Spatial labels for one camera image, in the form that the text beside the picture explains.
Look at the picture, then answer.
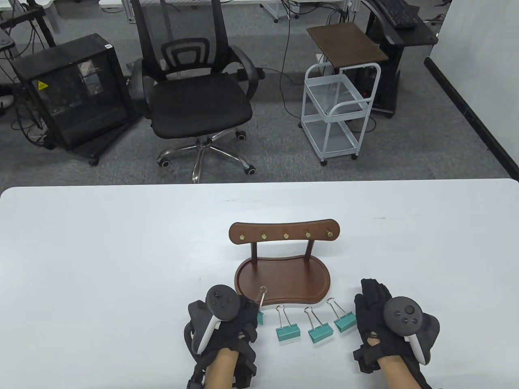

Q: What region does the person's right hand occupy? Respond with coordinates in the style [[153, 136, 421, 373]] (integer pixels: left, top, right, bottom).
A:
[[354, 278, 406, 367]]

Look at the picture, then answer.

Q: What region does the person's left hand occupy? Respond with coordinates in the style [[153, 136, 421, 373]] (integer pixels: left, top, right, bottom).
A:
[[188, 294, 260, 358]]

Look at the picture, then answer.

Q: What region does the teal binder clip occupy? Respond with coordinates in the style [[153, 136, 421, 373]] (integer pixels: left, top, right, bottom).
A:
[[326, 298, 358, 334], [304, 306, 334, 344], [275, 305, 301, 342], [255, 286, 269, 325]]

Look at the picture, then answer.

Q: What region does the person's right forearm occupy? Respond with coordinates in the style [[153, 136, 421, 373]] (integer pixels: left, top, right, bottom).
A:
[[378, 349, 424, 389]]

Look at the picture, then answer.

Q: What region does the person's left forearm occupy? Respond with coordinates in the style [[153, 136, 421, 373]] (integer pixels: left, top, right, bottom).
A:
[[203, 348, 240, 389]]

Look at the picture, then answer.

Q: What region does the black and white tracking controller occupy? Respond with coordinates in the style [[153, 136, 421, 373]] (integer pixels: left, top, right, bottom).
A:
[[191, 285, 240, 355], [383, 297, 440, 366]]

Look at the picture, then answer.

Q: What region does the brown wooden key hook stand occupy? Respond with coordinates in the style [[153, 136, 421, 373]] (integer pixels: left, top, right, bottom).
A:
[[229, 219, 340, 306]]

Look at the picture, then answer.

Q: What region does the white metal rolling cart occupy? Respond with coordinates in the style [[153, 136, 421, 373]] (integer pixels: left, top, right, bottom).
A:
[[300, 62, 382, 166]]

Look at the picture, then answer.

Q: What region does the black mesh office chair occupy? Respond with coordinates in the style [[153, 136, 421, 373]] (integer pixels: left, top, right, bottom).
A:
[[130, 0, 266, 184]]

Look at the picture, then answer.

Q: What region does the black computer tower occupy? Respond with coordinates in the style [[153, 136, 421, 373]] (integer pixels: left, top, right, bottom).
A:
[[352, 67, 377, 100]]

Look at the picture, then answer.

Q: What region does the brown top side table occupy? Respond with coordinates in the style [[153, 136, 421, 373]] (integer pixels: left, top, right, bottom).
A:
[[306, 22, 389, 76]]

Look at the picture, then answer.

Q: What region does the black computer desk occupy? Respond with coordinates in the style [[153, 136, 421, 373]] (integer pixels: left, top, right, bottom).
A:
[[360, 0, 440, 119]]

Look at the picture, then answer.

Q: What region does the black glass computer case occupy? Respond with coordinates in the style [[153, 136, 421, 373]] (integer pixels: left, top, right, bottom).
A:
[[10, 34, 135, 166]]

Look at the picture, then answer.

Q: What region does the black keyboard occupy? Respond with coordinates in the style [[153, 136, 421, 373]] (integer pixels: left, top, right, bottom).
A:
[[373, 0, 423, 29]]

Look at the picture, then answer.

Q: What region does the black wrist strap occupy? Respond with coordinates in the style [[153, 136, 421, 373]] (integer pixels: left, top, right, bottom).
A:
[[352, 342, 433, 389], [186, 352, 258, 389]]

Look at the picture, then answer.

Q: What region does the black floor cable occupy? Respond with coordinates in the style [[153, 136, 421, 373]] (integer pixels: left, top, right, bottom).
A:
[[280, 18, 304, 119]]

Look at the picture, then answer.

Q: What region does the bundle of floor cables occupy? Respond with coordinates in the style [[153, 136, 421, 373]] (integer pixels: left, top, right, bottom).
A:
[[10, 95, 51, 146]]

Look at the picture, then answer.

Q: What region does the white wheeled table frame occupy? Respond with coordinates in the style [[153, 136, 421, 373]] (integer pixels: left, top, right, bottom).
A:
[[259, 0, 302, 23]]

